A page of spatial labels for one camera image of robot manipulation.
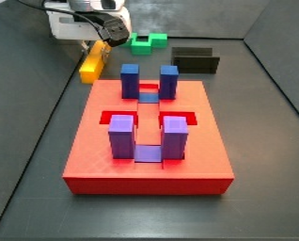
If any green zigzag block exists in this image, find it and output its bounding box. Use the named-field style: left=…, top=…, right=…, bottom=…
left=123, top=33, right=169, bottom=56

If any dark blue U-shaped block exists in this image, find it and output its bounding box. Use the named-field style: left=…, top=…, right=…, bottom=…
left=121, top=64, right=179, bottom=104

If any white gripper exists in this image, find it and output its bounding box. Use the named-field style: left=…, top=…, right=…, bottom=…
left=44, top=0, right=133, bottom=40

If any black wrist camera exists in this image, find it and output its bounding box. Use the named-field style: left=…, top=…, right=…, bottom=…
left=75, top=11, right=130, bottom=47

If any black cable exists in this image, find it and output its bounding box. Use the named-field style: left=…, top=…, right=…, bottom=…
left=15, top=0, right=106, bottom=34

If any purple U-shaped block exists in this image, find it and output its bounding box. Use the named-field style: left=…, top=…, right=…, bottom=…
left=109, top=115, right=189, bottom=163

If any yellow rectangular block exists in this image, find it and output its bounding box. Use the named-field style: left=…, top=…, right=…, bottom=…
left=79, top=40, right=113, bottom=84

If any red board base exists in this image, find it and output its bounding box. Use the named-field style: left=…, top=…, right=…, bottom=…
left=63, top=80, right=235, bottom=195

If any black U-shaped bracket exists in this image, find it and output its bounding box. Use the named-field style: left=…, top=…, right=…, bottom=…
left=171, top=47, right=221, bottom=74

